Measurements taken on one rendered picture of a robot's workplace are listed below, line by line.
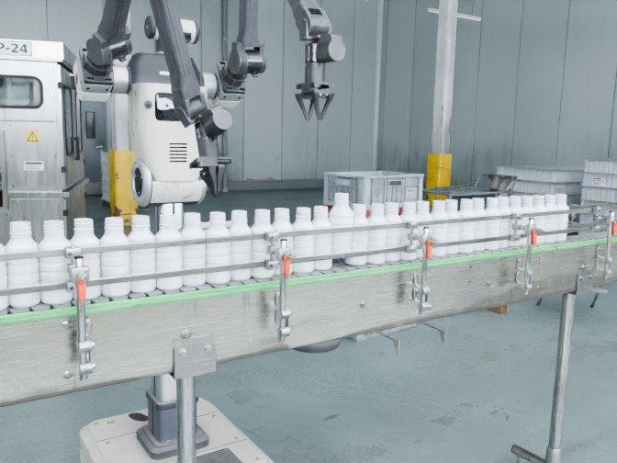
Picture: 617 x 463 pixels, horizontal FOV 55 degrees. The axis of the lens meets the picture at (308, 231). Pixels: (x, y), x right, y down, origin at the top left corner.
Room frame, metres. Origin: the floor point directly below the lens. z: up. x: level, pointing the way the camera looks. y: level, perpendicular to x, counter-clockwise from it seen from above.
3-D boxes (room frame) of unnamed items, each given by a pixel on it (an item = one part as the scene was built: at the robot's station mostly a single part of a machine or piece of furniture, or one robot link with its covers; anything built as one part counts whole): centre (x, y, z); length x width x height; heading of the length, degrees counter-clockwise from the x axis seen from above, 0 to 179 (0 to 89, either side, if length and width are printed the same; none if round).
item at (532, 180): (8.54, -3.48, 0.50); 1.23 x 1.05 x 1.00; 121
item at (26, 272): (1.14, 0.56, 1.08); 0.06 x 0.06 x 0.17
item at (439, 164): (11.50, -2.50, 0.55); 0.40 x 0.40 x 1.10; 33
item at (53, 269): (1.16, 0.51, 1.08); 0.06 x 0.06 x 0.17
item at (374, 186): (4.12, -0.45, 1.00); 0.61 x 0.41 x 0.22; 130
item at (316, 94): (1.67, -0.02, 1.44); 0.07 x 0.07 x 0.09; 33
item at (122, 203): (8.77, 2.77, 0.55); 0.40 x 0.40 x 1.10; 33
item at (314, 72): (1.69, -0.01, 1.51); 0.10 x 0.07 x 0.07; 33
